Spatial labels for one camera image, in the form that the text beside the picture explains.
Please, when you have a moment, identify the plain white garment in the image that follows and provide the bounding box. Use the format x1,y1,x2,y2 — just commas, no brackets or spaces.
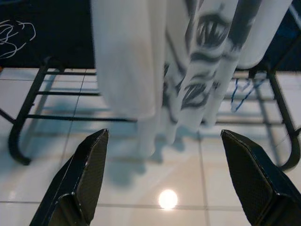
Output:
90,0,166,120

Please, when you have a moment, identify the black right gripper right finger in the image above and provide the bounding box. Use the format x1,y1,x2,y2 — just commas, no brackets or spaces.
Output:
220,129,301,226

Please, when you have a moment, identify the black clothes rack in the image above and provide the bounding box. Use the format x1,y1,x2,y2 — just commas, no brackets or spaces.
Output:
8,56,301,172

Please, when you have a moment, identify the white printed garment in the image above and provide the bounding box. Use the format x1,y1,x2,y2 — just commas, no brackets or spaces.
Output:
136,0,293,158

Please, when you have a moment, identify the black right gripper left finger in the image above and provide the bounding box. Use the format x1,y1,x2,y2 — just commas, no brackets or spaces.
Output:
29,129,110,226

